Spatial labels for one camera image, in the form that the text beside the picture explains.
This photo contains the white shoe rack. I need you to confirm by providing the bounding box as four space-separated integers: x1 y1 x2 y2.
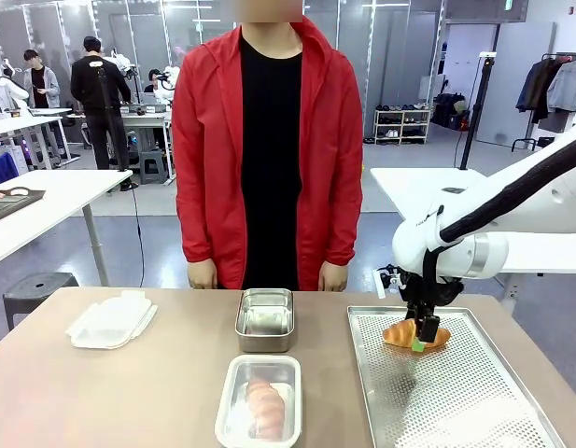
372 103 432 147

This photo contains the black hanging cable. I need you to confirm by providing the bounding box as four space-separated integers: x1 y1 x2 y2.
130 182 147 288

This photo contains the denim hanging jacket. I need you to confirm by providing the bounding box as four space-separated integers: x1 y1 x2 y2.
546 60 576 113

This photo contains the white background workbench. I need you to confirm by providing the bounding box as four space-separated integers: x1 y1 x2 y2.
0 105 75 170

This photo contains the black clothes rack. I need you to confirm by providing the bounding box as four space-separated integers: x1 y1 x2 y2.
510 51 576 152

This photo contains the white table with grey leg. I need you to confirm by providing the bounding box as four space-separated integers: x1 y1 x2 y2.
0 168 134 288

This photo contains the white container with croissant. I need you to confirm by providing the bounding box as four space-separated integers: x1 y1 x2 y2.
214 354 302 448

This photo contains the black round stool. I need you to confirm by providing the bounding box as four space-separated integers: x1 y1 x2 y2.
2 272 81 332

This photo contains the white wide table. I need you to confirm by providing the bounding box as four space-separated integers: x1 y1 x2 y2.
370 166 576 309

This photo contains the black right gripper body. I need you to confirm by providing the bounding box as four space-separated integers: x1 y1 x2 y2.
399 273 464 316

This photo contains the empty steel container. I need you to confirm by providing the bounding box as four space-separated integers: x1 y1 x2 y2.
234 287 299 354

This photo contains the grey step stool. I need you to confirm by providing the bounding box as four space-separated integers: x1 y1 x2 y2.
137 148 173 187

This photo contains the blue chair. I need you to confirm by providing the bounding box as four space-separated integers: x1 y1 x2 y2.
0 151 21 189

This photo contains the black t-shirt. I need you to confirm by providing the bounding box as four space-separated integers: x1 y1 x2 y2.
239 23 303 291

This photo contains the man in grey jacket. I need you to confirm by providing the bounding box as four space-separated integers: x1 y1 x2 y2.
22 49 63 111

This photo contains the black bag pile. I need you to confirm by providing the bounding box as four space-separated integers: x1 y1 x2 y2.
431 91 471 133

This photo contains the dark hanging jacket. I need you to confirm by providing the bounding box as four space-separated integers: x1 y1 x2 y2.
515 58 557 125

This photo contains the man in black clothes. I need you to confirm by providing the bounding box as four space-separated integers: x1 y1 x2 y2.
70 35 140 192

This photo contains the seated person in black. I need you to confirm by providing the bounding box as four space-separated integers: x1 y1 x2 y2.
144 68 176 95

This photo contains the person's left hand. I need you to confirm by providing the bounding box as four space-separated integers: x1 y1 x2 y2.
317 260 350 293

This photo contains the person's right hand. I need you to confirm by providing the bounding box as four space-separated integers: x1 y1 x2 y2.
187 259 219 290

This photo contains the black stand with light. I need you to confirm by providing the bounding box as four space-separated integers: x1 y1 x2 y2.
458 51 498 172

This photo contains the clear plastic container lid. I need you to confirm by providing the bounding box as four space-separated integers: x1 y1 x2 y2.
65 298 151 350
119 288 159 330

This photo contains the perforated steel baking tray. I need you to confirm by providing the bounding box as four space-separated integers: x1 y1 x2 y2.
346 305 567 448

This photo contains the golden croissant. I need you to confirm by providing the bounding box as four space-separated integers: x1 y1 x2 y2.
383 318 450 352

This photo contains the reddish brown croissant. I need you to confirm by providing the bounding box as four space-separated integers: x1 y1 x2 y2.
245 376 288 439

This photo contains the black flat tray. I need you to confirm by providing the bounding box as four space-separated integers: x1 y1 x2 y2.
0 186 47 226

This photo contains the person in red jacket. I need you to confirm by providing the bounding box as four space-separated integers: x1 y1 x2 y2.
171 16 365 291

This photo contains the black arm cable sleeve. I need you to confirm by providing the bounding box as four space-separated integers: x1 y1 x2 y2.
421 134 576 302

